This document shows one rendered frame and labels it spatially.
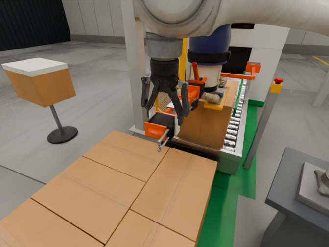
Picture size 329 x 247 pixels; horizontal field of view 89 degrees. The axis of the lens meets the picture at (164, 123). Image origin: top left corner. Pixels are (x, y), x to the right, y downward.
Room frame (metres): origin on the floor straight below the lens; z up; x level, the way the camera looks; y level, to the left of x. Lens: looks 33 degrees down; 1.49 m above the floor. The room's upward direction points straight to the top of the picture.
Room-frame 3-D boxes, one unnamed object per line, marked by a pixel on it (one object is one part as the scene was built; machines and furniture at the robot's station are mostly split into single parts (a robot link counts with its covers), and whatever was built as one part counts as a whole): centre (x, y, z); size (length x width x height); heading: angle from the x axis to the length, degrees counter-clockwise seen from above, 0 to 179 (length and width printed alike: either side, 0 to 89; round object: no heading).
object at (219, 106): (0.96, -0.33, 1.08); 0.34 x 0.10 x 0.05; 156
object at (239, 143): (1.99, -1.05, 0.50); 2.31 x 0.05 x 0.19; 155
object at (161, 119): (0.46, 0.01, 1.19); 0.08 x 0.07 x 0.05; 156
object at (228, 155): (1.07, -0.26, 0.58); 0.70 x 0.03 x 0.06; 65
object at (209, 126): (1.40, -0.42, 0.75); 0.60 x 0.40 x 0.40; 155
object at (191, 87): (0.77, -0.14, 1.19); 0.10 x 0.08 x 0.06; 66
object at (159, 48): (0.46, 0.00, 1.42); 0.09 x 0.09 x 0.06
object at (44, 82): (1.99, 1.49, 0.82); 0.60 x 0.40 x 0.40; 60
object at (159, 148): (0.48, -0.06, 1.19); 0.31 x 0.03 x 0.05; 156
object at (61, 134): (1.99, 1.49, 0.31); 0.40 x 0.40 x 0.62
